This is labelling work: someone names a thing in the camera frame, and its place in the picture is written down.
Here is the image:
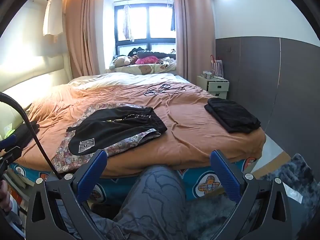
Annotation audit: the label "cream nightstand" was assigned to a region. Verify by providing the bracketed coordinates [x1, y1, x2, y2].
[196, 75, 230, 100]

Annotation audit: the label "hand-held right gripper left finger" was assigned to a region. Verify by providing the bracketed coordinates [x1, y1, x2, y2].
[25, 149, 108, 240]

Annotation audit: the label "black clothes pile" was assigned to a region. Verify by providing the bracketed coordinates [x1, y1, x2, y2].
[127, 47, 177, 60]

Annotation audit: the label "pink cloth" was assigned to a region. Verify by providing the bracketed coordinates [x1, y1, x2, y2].
[136, 56, 159, 65]

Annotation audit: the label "dark folded cloth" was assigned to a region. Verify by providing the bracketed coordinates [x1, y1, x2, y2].
[14, 121, 40, 142]

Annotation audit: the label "striped bag with red handles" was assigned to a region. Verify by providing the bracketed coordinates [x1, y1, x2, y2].
[210, 54, 225, 78]

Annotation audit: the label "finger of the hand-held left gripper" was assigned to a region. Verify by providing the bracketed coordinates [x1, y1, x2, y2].
[0, 145, 23, 167]
[0, 134, 17, 151]

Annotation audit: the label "cream padded headboard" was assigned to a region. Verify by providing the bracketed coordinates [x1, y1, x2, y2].
[0, 52, 73, 140]

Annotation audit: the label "flat brown cardboard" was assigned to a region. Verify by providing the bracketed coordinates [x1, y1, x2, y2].
[255, 150, 292, 177]

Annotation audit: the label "white plastic sheet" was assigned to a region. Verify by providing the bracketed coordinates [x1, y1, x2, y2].
[284, 182, 304, 204]

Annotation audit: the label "black pants with white print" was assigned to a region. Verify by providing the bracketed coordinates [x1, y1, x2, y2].
[66, 106, 168, 157]

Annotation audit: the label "person's left hand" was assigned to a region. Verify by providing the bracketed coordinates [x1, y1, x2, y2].
[0, 180, 12, 213]

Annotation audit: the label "orange blanket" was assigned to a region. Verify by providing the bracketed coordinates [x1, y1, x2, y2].
[19, 80, 267, 178]

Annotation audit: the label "thin black cable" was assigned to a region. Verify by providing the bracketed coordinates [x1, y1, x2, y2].
[146, 84, 185, 95]

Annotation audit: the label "plain black pants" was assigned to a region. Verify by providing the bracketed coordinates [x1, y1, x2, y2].
[204, 97, 262, 134]

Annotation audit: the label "thick black gripper cable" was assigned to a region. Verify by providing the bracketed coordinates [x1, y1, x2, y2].
[0, 92, 62, 180]

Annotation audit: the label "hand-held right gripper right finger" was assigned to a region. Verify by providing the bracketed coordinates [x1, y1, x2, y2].
[209, 150, 293, 240]

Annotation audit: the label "hanging white shirt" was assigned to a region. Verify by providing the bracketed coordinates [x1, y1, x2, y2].
[42, 0, 64, 37]

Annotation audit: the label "pink curtain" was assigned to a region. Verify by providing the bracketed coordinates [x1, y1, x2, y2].
[172, 0, 217, 90]
[64, 0, 105, 77]

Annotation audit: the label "bear print pants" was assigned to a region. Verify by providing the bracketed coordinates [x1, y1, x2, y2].
[51, 102, 163, 174]

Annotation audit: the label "hanging dark garment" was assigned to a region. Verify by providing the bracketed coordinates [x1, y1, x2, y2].
[170, 5, 177, 32]

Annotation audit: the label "beige plush bear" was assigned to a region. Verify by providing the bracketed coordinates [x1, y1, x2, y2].
[109, 55, 133, 69]

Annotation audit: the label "grey shaggy rug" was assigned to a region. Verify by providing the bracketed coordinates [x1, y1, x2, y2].
[185, 154, 317, 240]

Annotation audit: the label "white and brown plush toy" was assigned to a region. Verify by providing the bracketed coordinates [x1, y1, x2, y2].
[160, 57, 177, 68]

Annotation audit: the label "person's leg in grey pants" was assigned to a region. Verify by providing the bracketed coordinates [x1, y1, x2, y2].
[62, 164, 188, 240]

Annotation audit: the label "black framed window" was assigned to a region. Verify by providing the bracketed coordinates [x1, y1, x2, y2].
[114, 2, 177, 57]

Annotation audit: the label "white duvet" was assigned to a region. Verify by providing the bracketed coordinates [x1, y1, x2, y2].
[69, 72, 190, 92]

